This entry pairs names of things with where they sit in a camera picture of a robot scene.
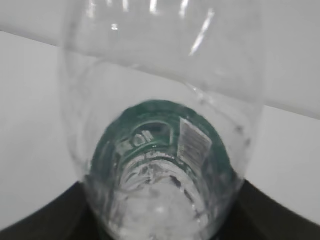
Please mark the clear water bottle green label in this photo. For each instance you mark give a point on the clear water bottle green label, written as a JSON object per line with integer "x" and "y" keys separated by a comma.
{"x": 160, "y": 102}

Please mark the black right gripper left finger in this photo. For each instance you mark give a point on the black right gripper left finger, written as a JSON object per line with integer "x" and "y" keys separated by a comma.
{"x": 68, "y": 217}

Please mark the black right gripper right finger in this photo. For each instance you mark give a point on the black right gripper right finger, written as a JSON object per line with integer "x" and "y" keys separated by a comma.
{"x": 255, "y": 216}

